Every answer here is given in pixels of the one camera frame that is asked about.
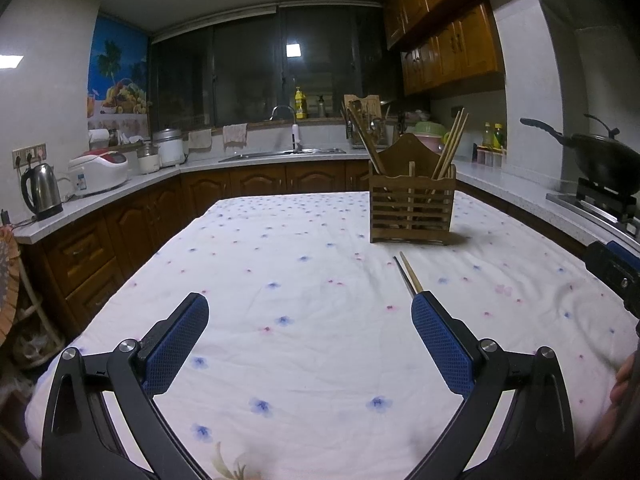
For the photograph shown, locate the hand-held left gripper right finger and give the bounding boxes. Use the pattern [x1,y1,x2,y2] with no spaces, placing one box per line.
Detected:
[405,291,576,480]

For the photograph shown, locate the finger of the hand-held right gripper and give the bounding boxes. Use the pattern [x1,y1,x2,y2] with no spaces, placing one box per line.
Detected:
[585,240,640,319]

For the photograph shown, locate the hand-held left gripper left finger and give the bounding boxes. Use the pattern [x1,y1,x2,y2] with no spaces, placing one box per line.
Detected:
[41,291,211,480]

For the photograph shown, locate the light wooden chopstick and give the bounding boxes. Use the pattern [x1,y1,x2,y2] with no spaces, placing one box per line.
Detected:
[399,252,426,293]

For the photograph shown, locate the metal chopstick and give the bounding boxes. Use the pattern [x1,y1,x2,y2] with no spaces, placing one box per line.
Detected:
[393,255,420,295]

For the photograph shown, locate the wooden slatted utensil holder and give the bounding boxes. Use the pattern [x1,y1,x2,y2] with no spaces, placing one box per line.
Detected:
[368,132,457,245]

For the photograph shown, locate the dish rack with utensils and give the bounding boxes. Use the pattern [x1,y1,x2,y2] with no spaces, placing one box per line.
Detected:
[342,93,401,149]

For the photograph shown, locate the person's right hand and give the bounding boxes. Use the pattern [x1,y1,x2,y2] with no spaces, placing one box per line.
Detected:
[610,359,640,407]

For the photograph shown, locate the steel gas stove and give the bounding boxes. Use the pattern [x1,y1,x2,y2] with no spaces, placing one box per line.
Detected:
[545,177,640,242]

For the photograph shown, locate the black wok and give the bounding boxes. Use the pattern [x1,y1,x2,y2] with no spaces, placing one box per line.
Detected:
[520,114,640,197]

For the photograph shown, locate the white floral tablecloth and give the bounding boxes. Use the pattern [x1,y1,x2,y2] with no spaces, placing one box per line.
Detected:
[25,191,640,480]

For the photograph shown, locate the spice jar rack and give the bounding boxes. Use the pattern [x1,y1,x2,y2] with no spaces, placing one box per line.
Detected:
[475,145,507,169]

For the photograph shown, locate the rattan chair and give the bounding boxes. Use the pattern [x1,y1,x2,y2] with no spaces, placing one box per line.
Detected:
[0,225,67,377]

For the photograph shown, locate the glass jar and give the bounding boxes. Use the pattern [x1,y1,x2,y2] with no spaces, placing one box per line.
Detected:
[137,142,161,175]

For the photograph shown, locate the white red rice cooker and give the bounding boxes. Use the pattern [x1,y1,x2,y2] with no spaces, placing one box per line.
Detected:
[67,149,130,199]

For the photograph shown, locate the white pot with steel lid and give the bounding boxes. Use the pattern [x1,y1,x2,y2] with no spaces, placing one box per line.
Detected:
[151,128,187,169]

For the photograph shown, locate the tan wooden chopstick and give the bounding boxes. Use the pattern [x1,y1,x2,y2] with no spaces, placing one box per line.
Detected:
[437,108,466,180]
[441,113,470,180]
[433,109,460,180]

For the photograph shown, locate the steel electric kettle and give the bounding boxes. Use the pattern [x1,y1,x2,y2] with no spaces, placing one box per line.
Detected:
[20,162,65,221]

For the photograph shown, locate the dark brown chopstick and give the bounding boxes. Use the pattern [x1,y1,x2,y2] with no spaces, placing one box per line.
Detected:
[346,106,384,175]
[342,110,380,175]

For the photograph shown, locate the green and pink bowls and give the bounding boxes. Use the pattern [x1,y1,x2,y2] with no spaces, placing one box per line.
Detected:
[402,120,449,149]

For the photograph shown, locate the steel kitchen sink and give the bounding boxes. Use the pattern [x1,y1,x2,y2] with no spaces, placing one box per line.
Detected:
[218,147,347,163]

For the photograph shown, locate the pink dishcloth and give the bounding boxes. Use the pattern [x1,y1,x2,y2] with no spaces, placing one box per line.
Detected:
[222,123,250,149]

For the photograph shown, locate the chrome faucet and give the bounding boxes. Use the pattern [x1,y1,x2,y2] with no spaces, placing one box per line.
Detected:
[270,105,304,152]

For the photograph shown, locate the dark kitchen window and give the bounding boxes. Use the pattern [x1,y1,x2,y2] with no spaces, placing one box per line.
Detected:
[150,5,391,132]

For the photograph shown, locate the wall power outlet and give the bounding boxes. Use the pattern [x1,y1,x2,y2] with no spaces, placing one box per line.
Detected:
[12,143,48,169]

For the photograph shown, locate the tropical fruit wall poster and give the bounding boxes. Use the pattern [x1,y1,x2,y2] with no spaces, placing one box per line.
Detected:
[87,15,151,134]

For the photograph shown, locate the wooden wall cabinets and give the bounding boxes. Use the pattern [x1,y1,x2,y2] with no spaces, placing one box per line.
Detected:
[382,0,506,97]

